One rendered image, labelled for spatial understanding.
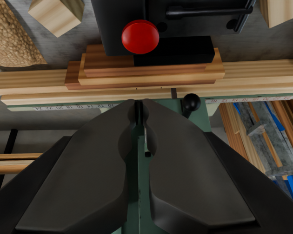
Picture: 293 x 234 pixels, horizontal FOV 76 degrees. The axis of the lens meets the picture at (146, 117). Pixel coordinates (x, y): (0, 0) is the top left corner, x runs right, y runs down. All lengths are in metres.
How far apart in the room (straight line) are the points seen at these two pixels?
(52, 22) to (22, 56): 0.11
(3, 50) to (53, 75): 0.08
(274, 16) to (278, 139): 0.89
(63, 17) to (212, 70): 0.22
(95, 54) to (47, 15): 0.08
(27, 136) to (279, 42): 3.06
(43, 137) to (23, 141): 0.26
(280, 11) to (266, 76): 0.13
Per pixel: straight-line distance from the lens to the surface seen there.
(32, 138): 3.12
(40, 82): 0.39
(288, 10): 0.31
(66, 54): 0.36
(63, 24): 0.27
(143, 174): 0.37
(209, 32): 0.20
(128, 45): 0.16
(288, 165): 1.14
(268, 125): 1.17
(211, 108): 0.75
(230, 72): 0.38
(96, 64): 0.30
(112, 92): 0.35
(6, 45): 0.35
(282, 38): 0.40
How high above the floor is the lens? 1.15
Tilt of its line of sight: 27 degrees down
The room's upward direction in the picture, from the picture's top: 178 degrees clockwise
